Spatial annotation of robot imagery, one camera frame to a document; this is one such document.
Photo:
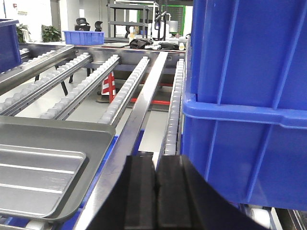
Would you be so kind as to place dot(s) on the potted green plant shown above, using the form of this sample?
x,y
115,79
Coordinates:
x,y
50,34

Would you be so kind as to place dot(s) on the white roller track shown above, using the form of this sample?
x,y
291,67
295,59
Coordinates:
x,y
68,104
171,131
20,100
117,107

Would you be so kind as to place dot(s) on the large blue plastic crate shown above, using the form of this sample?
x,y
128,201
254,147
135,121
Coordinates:
x,y
249,155

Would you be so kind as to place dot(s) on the small blue bin far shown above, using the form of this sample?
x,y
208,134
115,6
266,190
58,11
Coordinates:
x,y
84,38

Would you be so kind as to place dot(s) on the dark metal shelving unit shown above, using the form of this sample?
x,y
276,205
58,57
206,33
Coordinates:
x,y
125,17

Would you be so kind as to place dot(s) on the upper stacked blue crate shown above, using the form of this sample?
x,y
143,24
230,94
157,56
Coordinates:
x,y
250,52

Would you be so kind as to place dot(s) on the red white traffic cone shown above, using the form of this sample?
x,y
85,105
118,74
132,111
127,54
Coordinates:
x,y
108,90

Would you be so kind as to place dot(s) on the blue crate at left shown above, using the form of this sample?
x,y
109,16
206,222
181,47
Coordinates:
x,y
9,45

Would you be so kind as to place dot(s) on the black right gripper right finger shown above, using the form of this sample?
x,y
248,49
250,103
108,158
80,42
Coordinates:
x,y
187,202

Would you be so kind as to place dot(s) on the black office chair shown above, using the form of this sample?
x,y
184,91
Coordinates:
x,y
82,25

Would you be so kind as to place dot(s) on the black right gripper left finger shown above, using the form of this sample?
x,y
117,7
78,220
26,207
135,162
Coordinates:
x,y
131,203

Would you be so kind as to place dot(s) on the steel divider rail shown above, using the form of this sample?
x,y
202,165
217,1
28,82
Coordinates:
x,y
123,147

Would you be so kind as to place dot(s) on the silver metal tray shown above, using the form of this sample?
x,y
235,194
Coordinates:
x,y
47,166

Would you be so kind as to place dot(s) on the black bag on table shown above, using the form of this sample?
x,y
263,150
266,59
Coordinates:
x,y
140,43

